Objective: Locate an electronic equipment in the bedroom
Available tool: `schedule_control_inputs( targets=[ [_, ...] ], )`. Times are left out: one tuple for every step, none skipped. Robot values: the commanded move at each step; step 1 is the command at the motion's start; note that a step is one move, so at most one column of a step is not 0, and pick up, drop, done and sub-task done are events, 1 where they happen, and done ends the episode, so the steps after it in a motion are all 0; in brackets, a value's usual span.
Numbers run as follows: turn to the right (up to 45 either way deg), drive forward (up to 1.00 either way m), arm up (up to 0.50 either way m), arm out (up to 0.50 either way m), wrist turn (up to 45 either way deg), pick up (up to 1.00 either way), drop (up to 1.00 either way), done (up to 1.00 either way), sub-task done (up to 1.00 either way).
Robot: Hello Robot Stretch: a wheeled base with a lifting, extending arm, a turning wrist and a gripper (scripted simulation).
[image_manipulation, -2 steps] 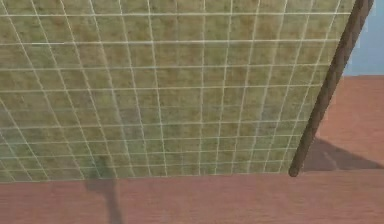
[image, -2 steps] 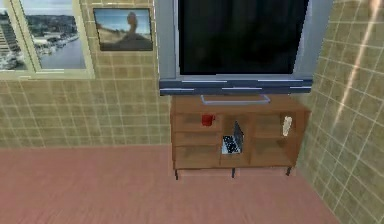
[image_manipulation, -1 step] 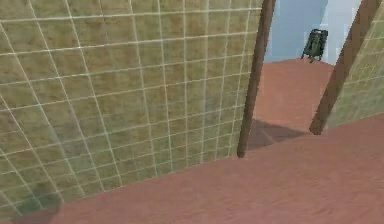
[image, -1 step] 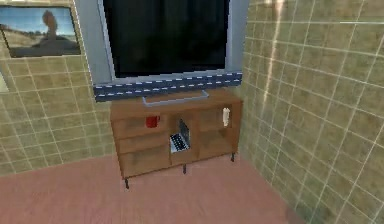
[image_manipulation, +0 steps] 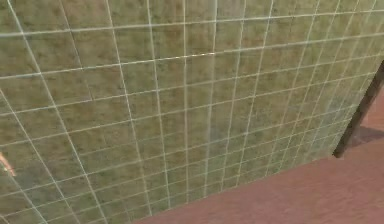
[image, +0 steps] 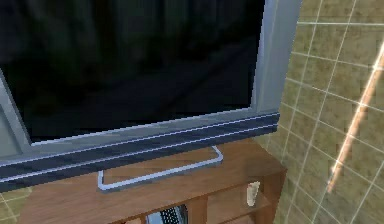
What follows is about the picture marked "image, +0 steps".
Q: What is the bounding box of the grey flat television set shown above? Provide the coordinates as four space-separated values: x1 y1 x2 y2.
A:
0 0 304 194

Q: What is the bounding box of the brown wooden television stand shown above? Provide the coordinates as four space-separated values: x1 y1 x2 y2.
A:
17 138 288 224

